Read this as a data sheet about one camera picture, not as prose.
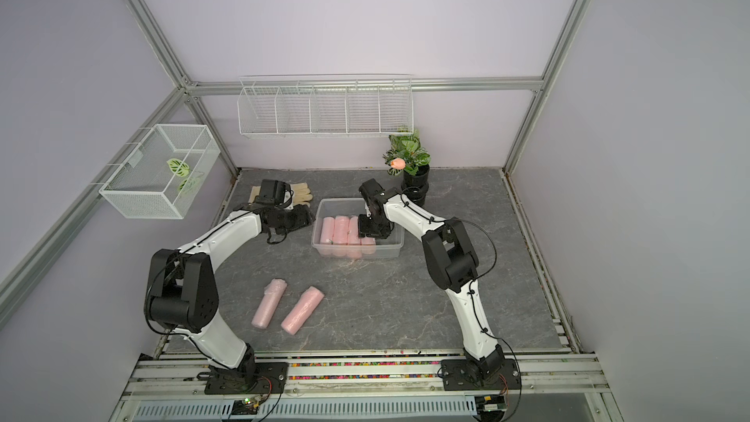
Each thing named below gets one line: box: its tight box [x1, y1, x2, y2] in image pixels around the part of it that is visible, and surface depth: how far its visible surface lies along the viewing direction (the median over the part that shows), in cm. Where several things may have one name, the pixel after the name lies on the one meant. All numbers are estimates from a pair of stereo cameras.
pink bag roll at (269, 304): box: [250, 278, 288, 330], surface depth 86 cm
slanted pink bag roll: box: [319, 216, 335, 256], surface depth 99 cm
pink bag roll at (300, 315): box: [281, 286, 326, 336], surface depth 84 cm
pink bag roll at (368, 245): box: [360, 236, 376, 254], surface depth 95 cm
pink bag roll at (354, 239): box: [347, 214, 363, 259], surface depth 96 cm
